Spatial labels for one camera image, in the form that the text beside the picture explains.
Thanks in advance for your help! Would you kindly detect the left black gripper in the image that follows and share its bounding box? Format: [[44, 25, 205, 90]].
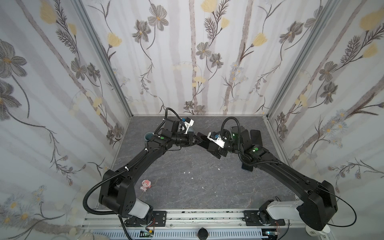
[[170, 132, 203, 147]]

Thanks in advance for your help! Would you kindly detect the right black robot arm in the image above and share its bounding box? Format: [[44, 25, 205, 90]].
[[206, 117, 340, 231]]

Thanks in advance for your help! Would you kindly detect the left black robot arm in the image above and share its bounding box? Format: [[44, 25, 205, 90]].
[[83, 114, 207, 222]]

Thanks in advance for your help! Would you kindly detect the black phone purple edge far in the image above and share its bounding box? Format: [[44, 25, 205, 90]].
[[198, 135, 220, 155]]

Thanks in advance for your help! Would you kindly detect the black phone blue edge far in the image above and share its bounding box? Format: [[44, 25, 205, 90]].
[[242, 163, 254, 172]]

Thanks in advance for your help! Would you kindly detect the teal ceramic cup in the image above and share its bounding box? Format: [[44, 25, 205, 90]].
[[145, 132, 154, 141]]

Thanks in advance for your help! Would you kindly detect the small pink figurine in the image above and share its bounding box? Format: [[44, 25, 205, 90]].
[[140, 180, 152, 192]]

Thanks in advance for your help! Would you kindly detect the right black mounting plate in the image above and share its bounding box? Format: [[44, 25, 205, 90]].
[[243, 210, 286, 227]]

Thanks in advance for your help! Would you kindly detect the black mounting plate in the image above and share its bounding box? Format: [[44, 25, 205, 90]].
[[243, 210, 286, 227], [150, 211, 167, 228]]

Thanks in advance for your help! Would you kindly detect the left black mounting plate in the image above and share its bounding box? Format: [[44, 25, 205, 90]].
[[150, 211, 167, 228]]

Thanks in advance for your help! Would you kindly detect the white round cap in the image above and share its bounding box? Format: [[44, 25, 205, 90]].
[[305, 225, 331, 237]]

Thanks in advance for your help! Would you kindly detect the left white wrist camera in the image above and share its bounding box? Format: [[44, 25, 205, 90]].
[[182, 118, 195, 134]]

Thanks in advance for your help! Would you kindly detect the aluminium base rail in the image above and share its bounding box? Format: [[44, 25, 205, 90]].
[[81, 209, 328, 240]]

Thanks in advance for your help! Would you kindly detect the black knob on rail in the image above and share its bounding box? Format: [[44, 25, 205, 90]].
[[197, 228, 209, 240]]

